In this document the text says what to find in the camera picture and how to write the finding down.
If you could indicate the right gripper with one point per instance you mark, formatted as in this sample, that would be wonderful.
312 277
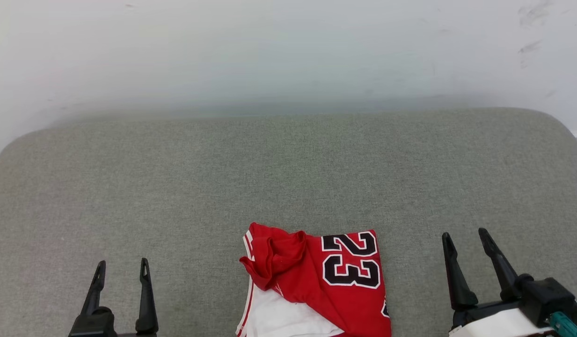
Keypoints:
499 325

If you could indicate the grey fabric sofa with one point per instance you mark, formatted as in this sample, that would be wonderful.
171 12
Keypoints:
269 178

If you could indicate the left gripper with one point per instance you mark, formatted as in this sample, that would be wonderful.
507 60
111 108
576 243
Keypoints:
94 326

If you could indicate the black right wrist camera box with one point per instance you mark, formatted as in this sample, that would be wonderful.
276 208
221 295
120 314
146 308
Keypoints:
545 297

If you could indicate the red and white basketball jersey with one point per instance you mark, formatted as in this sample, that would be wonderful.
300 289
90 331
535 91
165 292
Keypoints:
344 299

